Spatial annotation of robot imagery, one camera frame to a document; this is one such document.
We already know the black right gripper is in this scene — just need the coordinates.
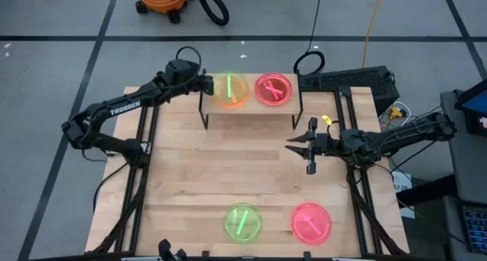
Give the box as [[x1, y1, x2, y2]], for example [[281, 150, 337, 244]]
[[285, 116, 344, 176]]

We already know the wooden shelf with black legs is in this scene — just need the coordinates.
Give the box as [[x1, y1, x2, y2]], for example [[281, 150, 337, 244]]
[[199, 68, 304, 131]]

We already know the white paper sheet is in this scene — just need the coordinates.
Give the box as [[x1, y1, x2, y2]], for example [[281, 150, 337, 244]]
[[390, 170, 416, 219]]

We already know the grey desk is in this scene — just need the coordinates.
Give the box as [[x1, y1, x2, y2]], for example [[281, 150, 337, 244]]
[[440, 89, 487, 205]]

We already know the black curved object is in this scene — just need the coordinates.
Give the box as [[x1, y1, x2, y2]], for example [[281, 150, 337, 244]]
[[158, 238, 188, 261]]

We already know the blue screen monitor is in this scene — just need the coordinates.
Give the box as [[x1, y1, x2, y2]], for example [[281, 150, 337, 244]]
[[454, 78, 487, 138]]

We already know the black keyboard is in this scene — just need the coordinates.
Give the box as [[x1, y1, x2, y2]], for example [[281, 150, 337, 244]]
[[458, 202, 487, 255]]

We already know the black vacuum hose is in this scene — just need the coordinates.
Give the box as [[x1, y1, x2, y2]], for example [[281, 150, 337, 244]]
[[189, 0, 231, 27]]

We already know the black aluminium frame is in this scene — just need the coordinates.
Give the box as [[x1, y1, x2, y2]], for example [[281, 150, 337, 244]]
[[298, 72, 411, 256], [91, 86, 161, 255]]

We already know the black floor cable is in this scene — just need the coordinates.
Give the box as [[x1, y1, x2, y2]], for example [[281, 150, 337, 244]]
[[293, 0, 326, 76]]

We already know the yellow extension cable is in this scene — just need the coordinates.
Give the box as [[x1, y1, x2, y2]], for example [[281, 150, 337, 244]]
[[361, 0, 387, 69]]

